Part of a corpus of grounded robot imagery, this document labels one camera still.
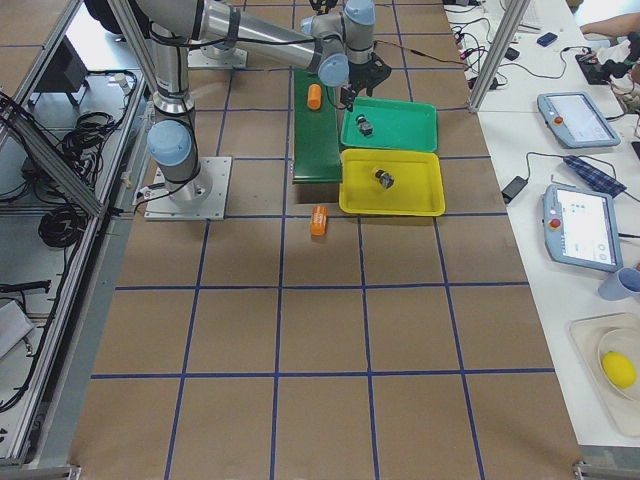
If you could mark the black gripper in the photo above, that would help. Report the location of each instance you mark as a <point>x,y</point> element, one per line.
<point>324,3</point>
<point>359,71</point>

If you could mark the plain orange cylinder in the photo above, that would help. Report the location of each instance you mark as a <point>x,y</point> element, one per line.
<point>314,97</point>

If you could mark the green push button switch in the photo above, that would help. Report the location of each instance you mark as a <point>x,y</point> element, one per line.
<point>363,125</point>

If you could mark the yellow push button switch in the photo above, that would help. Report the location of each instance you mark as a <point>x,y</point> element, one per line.
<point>384,178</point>

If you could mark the orange cylinder with print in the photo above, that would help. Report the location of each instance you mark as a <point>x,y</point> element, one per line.
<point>318,220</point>

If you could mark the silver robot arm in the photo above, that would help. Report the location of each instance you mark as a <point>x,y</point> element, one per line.
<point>337,47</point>

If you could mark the green conveyor belt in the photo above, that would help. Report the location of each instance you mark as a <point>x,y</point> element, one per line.
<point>316,156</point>

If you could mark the green plastic tray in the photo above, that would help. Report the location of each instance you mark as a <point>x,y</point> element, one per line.
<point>398,125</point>

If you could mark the yellow plastic tray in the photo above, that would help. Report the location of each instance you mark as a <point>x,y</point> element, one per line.
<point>418,189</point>

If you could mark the far teach pendant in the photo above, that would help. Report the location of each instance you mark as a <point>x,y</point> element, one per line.
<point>575,120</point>

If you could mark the teach pendant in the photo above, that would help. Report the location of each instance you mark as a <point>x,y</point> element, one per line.
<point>580,228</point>
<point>575,120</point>

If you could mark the blue checkered cloth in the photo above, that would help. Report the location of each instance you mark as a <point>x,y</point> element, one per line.
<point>595,178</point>

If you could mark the near teach pendant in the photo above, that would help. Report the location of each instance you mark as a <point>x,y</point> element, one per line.
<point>580,228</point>

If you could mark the blue mug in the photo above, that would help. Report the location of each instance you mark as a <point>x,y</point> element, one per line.
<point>620,285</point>

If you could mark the white bowl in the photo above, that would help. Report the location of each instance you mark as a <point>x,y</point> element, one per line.
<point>626,342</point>

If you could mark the yellow lemon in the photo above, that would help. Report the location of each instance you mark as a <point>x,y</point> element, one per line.
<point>618,369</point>

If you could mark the beige tray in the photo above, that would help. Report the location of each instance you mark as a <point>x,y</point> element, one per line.
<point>586,334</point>

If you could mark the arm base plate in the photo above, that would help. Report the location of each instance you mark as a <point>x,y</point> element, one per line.
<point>204,198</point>
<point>217,58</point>

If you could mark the aluminium frame post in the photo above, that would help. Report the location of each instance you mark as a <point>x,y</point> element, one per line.
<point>505,32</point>

